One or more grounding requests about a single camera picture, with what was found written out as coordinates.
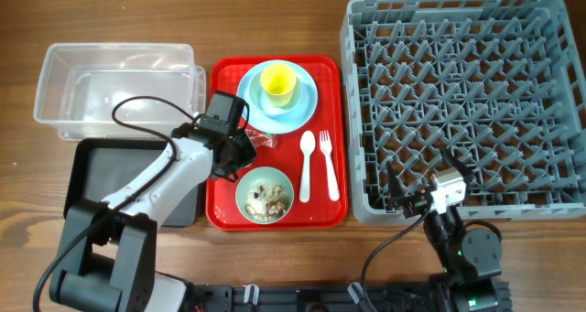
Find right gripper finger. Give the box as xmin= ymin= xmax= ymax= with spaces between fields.
xmin=386 ymin=161 xmax=404 ymax=200
xmin=440 ymin=147 xmax=474 ymax=183

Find red snack wrapper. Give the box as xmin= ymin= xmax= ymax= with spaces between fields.
xmin=245 ymin=129 xmax=277 ymax=148

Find green bowl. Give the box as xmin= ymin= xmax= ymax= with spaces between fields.
xmin=235 ymin=167 xmax=295 ymax=225

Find rice and food scraps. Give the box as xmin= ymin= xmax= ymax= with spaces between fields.
xmin=244 ymin=184 xmax=289 ymax=222

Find white plastic spoon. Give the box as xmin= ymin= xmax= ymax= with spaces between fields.
xmin=299 ymin=131 xmax=316 ymax=203

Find white plastic fork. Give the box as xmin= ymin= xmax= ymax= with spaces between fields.
xmin=320 ymin=130 xmax=340 ymax=201

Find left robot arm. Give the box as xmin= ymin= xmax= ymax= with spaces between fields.
xmin=39 ymin=113 xmax=255 ymax=311

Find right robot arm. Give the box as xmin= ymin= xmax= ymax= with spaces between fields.
xmin=387 ymin=148 xmax=503 ymax=311

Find grey dishwasher rack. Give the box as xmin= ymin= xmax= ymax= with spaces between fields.
xmin=340 ymin=0 xmax=585 ymax=225

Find light blue plate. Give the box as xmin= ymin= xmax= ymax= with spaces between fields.
xmin=236 ymin=59 xmax=318 ymax=134

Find light blue bowl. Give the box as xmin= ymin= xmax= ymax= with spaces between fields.
xmin=248 ymin=74 xmax=302 ymax=117

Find red plastic tray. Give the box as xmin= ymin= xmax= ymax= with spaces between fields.
xmin=205 ymin=55 xmax=349 ymax=231

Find yellow plastic cup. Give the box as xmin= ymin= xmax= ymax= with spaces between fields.
xmin=260 ymin=62 xmax=297 ymax=107

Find black plastic tray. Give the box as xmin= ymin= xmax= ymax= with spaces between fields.
xmin=63 ymin=138 xmax=212 ymax=227

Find clear plastic bin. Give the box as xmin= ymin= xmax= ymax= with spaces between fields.
xmin=34 ymin=43 xmax=208 ymax=141

